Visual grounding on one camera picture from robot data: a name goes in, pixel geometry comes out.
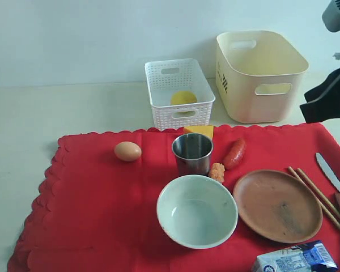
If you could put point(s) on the white blue milk carton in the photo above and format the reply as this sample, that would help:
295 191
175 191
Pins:
311 256

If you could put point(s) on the white woven plastic basket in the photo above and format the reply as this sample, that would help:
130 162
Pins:
166 78

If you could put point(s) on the red scalloped table cloth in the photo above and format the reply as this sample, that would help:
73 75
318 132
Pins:
96 212

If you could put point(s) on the stainless steel cup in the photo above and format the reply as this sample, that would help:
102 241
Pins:
192 152

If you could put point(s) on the yellow round fruit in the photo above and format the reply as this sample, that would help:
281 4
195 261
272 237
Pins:
183 97

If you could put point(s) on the red sausage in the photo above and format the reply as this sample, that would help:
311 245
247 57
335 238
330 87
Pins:
235 154

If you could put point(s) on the brown oval plate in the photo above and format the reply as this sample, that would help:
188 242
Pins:
277 206

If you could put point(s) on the wooden chopstick left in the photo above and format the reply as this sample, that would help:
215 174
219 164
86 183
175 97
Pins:
324 209

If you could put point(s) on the brown egg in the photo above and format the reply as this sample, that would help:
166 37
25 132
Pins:
127 151

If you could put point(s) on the orange fried nugget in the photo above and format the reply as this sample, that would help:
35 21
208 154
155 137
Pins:
217 172

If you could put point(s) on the silver table knife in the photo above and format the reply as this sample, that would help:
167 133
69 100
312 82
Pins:
328 172

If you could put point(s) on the orange cheese wedge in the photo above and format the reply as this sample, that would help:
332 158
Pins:
207 130

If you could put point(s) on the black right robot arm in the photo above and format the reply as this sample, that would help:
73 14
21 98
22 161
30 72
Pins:
323 101

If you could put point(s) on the cream plastic bin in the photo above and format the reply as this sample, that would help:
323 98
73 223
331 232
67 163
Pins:
257 75

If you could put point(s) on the pale green bowl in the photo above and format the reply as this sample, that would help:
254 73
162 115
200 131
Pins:
197 212

